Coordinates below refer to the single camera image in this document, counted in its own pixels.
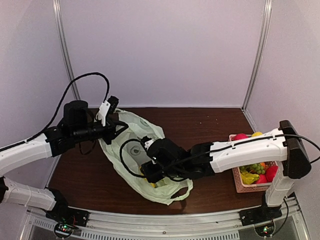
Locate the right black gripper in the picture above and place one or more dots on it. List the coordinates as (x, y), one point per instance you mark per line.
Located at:
(151, 176)

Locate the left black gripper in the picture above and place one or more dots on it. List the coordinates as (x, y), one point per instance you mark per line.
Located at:
(111, 132)

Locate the yellow mango toy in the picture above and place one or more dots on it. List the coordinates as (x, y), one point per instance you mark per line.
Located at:
(158, 184)

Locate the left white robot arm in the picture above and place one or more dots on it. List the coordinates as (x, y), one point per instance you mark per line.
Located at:
(73, 129)

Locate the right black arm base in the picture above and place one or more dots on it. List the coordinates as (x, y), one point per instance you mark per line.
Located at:
(262, 217)

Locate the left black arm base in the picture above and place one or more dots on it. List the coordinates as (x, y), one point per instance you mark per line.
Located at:
(67, 218)

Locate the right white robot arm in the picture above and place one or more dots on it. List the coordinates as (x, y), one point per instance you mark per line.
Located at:
(281, 145)

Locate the peach fruit in bag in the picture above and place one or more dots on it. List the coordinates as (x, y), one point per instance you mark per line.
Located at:
(240, 136)

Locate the red plush fruit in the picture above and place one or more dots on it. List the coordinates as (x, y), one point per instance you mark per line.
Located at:
(271, 172)

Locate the yellow banana toy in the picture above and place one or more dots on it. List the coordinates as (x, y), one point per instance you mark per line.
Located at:
(249, 178)

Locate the green grapes toy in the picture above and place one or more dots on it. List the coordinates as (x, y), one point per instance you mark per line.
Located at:
(253, 168)

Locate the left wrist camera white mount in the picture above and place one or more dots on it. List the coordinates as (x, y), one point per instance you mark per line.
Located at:
(107, 107)

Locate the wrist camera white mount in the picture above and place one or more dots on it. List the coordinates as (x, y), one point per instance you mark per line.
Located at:
(107, 107)
(146, 142)

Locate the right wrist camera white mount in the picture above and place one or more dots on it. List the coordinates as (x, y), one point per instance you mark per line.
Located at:
(146, 142)

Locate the curved aluminium rail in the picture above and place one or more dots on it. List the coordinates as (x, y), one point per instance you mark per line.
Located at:
(225, 225)

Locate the left aluminium frame post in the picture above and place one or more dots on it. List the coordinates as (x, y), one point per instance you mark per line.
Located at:
(57, 11)

